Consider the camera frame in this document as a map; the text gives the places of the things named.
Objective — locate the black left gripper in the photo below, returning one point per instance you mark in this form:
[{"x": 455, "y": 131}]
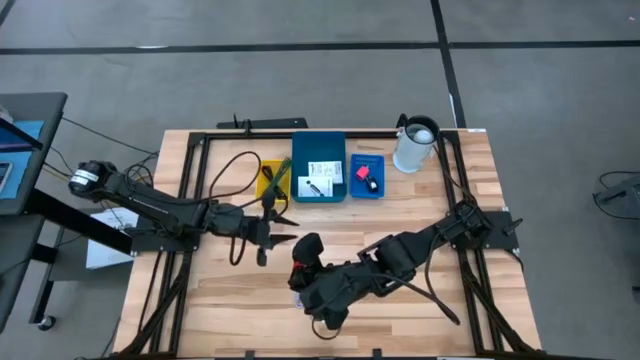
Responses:
[{"x": 250, "y": 227}]

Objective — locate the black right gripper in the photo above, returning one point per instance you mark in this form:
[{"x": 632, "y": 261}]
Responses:
[{"x": 327, "y": 300}]

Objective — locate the black looped gadget with red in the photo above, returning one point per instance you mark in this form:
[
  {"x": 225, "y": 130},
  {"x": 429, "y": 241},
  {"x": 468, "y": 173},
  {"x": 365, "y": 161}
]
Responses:
[{"x": 311, "y": 247}]

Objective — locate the white box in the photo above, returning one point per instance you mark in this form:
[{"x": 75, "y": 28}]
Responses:
[{"x": 315, "y": 187}]

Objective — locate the pink charger block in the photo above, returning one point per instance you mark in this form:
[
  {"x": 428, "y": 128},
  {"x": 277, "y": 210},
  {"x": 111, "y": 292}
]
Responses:
[{"x": 362, "y": 173}]

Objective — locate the black charger block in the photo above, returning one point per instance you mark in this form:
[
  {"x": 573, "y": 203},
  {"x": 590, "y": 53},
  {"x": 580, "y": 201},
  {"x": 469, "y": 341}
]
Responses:
[{"x": 373, "y": 186}]

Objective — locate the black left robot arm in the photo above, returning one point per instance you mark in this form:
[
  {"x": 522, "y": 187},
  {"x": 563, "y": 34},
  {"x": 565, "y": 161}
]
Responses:
[{"x": 150, "y": 205}]

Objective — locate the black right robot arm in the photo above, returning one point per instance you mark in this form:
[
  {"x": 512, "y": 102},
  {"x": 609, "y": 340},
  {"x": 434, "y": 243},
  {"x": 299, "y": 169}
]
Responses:
[{"x": 400, "y": 255}]

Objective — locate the yellow plastic bin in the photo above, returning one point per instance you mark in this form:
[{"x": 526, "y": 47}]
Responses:
[{"x": 259, "y": 184}]

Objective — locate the blue plastic bin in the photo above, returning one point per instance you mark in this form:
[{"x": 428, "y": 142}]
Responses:
[{"x": 357, "y": 190}]

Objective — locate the teal plastic bin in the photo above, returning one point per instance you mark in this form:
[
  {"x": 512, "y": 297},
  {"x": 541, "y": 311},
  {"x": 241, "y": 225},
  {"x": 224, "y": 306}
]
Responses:
[{"x": 317, "y": 147}]

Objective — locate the white label card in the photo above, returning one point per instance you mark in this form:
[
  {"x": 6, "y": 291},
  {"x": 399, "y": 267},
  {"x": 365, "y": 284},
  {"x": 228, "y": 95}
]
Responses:
[{"x": 331, "y": 169}]

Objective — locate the black bar with antennas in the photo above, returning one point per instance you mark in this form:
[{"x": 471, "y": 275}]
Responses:
[{"x": 270, "y": 123}]

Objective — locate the white cylindrical container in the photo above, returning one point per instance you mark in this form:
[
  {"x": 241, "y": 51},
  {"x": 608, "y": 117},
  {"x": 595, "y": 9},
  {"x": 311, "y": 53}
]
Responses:
[{"x": 407, "y": 155}]

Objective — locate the white ball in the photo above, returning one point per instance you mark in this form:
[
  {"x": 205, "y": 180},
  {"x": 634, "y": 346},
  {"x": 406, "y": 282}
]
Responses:
[{"x": 423, "y": 136}]

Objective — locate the white paper sheets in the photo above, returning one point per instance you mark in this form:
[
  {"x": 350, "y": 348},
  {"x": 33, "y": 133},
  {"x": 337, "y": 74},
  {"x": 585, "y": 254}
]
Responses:
[{"x": 102, "y": 250}]

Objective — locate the blue sheet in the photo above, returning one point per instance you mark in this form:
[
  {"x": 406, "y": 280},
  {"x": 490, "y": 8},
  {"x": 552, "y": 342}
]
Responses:
[{"x": 22, "y": 165}]

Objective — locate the black side desk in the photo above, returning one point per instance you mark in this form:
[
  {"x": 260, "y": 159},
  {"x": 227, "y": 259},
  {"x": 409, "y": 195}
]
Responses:
[{"x": 30, "y": 107}]

